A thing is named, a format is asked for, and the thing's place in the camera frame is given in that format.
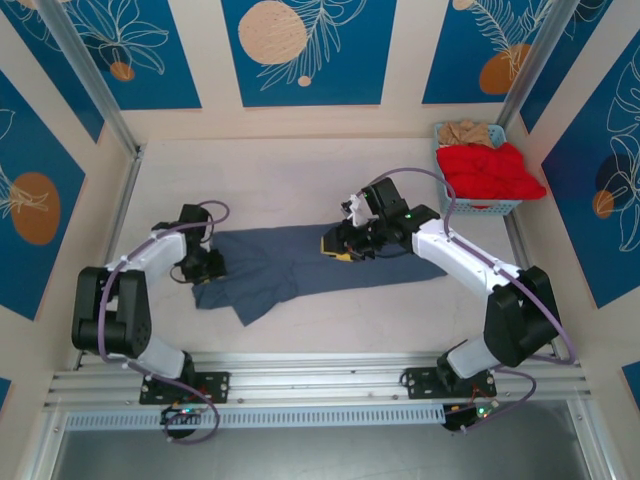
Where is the blue t-shirt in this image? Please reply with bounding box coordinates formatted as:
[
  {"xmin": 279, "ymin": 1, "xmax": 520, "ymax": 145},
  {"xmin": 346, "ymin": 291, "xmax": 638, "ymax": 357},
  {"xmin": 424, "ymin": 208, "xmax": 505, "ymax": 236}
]
[{"xmin": 192, "ymin": 223, "xmax": 449, "ymax": 329}]

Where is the light blue plastic basket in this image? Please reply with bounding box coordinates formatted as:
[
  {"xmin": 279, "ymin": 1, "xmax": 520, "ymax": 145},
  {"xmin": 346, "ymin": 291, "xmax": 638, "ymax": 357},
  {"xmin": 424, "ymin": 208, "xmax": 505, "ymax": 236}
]
[{"xmin": 432, "ymin": 122, "xmax": 525, "ymax": 217}]

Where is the red t-shirt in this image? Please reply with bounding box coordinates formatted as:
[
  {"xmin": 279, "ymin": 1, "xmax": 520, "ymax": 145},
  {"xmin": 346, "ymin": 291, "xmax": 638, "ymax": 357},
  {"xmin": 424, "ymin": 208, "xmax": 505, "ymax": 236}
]
[{"xmin": 436, "ymin": 142, "xmax": 548, "ymax": 210}]

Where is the beige t-shirt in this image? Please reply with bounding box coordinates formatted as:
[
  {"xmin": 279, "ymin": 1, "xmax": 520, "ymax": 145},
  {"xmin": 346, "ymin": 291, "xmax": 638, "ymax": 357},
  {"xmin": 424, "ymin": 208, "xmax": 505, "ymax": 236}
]
[{"xmin": 438, "ymin": 118, "xmax": 494, "ymax": 150}]

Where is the circuit board with leds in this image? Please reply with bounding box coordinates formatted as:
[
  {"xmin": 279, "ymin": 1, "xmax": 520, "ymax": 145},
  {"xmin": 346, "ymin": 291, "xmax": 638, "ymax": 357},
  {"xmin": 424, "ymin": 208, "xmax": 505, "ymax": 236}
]
[
  {"xmin": 444, "ymin": 402, "xmax": 494, "ymax": 434},
  {"xmin": 159, "ymin": 405, "xmax": 206, "ymax": 426}
]

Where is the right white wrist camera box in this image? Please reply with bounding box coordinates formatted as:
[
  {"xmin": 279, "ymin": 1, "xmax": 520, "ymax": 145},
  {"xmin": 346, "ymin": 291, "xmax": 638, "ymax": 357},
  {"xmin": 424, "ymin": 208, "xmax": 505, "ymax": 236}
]
[{"xmin": 341, "ymin": 193, "xmax": 375, "ymax": 227}]

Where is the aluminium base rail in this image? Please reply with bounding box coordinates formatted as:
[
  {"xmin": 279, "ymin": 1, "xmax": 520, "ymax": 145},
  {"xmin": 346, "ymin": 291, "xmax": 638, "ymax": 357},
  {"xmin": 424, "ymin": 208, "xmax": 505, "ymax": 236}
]
[{"xmin": 42, "ymin": 349, "xmax": 599, "ymax": 414}]

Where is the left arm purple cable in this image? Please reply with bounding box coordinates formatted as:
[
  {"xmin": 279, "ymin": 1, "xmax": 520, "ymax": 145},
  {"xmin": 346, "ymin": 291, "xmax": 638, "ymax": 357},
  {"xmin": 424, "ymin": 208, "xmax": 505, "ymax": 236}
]
[{"xmin": 97, "ymin": 198, "xmax": 232, "ymax": 445}]

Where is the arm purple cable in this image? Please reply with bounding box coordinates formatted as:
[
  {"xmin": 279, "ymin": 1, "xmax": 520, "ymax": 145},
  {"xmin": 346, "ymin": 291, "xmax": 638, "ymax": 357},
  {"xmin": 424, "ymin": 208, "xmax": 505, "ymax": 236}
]
[
  {"xmin": 97, "ymin": 198, "xmax": 232, "ymax": 445},
  {"xmin": 349, "ymin": 167, "xmax": 579, "ymax": 434}
]

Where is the blue floral wall panel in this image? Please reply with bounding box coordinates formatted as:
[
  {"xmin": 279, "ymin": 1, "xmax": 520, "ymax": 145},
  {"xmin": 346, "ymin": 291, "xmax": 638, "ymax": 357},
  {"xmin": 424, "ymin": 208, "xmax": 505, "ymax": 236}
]
[
  {"xmin": 541, "ymin": 47, "xmax": 640, "ymax": 310},
  {"xmin": 519, "ymin": 0, "xmax": 614, "ymax": 135},
  {"xmin": 0, "ymin": 69, "xmax": 87, "ymax": 321},
  {"xmin": 221, "ymin": 0, "xmax": 399, "ymax": 108},
  {"xmin": 422, "ymin": 0, "xmax": 557, "ymax": 105},
  {"xmin": 0, "ymin": 0, "xmax": 106, "ymax": 145},
  {"xmin": 64, "ymin": 0, "xmax": 203, "ymax": 112}
]

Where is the white slotted cable duct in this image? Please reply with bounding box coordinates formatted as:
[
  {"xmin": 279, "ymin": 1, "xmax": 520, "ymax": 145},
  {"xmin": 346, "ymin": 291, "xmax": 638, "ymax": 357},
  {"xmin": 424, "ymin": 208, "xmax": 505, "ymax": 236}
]
[{"xmin": 64, "ymin": 404, "xmax": 446, "ymax": 431}]

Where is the aluminium corner post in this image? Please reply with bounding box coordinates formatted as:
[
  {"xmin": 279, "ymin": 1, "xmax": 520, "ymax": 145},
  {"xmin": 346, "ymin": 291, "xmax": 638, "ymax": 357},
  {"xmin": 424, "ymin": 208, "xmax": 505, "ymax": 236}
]
[
  {"xmin": 494, "ymin": 0, "xmax": 572, "ymax": 127},
  {"xmin": 34, "ymin": 0, "xmax": 144, "ymax": 156}
]

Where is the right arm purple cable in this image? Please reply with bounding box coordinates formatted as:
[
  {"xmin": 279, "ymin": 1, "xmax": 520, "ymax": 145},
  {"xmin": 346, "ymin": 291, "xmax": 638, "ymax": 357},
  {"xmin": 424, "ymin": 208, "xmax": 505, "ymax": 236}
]
[{"xmin": 349, "ymin": 167, "xmax": 579, "ymax": 434}]

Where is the aluminium frame bar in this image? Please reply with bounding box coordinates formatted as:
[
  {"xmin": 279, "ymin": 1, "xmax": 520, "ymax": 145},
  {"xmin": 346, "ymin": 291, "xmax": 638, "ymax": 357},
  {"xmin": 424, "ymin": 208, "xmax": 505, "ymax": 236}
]
[
  {"xmin": 569, "ymin": 399, "xmax": 624, "ymax": 480},
  {"xmin": 14, "ymin": 407, "xmax": 69, "ymax": 480}
]

